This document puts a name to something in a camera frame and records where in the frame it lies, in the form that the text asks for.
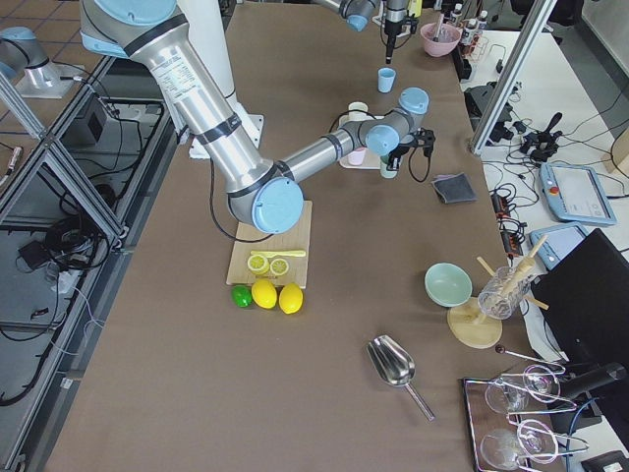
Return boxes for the clear glass cup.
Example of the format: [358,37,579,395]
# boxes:
[478,266,533,320]

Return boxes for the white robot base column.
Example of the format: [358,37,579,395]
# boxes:
[178,0,263,148]

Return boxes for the pink bowl with ice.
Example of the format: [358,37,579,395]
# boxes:
[420,23,462,57]

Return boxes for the mint green bowl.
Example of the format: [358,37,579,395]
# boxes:
[425,263,473,308]

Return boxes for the cream white cup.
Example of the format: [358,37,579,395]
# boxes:
[348,101,370,121]

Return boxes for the round wooden stand base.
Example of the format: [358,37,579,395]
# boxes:
[447,297,502,349]

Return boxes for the yellow cup on rack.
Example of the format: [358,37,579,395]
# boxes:
[408,0,423,18]

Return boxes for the lemon slice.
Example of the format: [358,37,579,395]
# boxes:
[247,255,270,275]
[269,258,290,276]

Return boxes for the grey folded cloth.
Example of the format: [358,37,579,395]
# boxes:
[430,173,478,205]

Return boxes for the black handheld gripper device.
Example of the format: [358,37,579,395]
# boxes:
[519,112,563,163]

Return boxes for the light blue cup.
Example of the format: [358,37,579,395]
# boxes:
[377,68,396,93]

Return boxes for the whole yellow lemon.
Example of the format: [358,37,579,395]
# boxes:
[251,279,278,309]
[278,283,304,315]

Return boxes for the wooden cutting board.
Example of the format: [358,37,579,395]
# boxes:
[226,201,313,289]

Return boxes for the cream rabbit tray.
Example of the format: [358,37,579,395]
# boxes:
[338,113,380,170]

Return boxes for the black monitor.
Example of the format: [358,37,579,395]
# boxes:
[532,229,628,366]

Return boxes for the mint green cup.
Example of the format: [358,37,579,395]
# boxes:
[379,156,399,179]

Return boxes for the wine glass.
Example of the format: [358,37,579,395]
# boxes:
[485,365,560,414]
[481,419,559,471]

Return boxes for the pink cup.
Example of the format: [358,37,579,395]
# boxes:
[347,147,367,166]

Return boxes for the metal muddler rod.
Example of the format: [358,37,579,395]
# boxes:
[432,13,445,42]

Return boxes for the yellow plastic knife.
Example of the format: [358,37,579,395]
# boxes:
[250,250,307,258]

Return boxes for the green lime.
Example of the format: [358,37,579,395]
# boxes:
[231,285,254,309]

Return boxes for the wooden cup tree pole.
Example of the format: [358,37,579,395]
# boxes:
[477,235,547,323]

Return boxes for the metal ice scoop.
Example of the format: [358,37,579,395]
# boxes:
[367,334,435,422]

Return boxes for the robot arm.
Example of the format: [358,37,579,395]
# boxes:
[80,1,429,234]
[314,0,421,65]

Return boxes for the aluminium frame post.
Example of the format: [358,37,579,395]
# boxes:
[470,0,556,157]

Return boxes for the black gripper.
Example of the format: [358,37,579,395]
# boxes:
[386,129,435,172]
[382,7,419,64]

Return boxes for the blue teach pendant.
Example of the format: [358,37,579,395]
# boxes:
[529,221,589,270]
[540,162,617,226]

